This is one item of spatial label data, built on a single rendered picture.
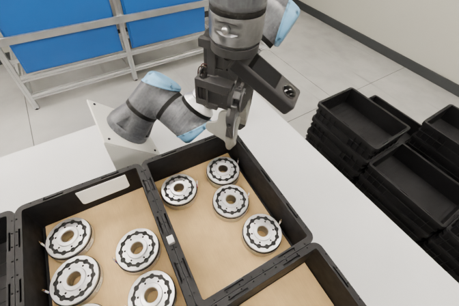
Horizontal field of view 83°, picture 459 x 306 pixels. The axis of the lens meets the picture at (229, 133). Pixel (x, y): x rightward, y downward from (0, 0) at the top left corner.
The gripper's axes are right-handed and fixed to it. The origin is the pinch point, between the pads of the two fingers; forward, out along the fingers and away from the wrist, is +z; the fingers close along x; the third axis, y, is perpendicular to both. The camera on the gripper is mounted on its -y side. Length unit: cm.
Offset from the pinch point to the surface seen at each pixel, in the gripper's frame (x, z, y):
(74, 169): 3, 45, 61
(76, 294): 33.5, 28.6, 22.6
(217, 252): 12.5, 31.9, -1.7
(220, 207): 2.2, 29.1, 1.9
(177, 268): 21.7, 21.8, 3.5
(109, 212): 14.7, 31.9, 30.4
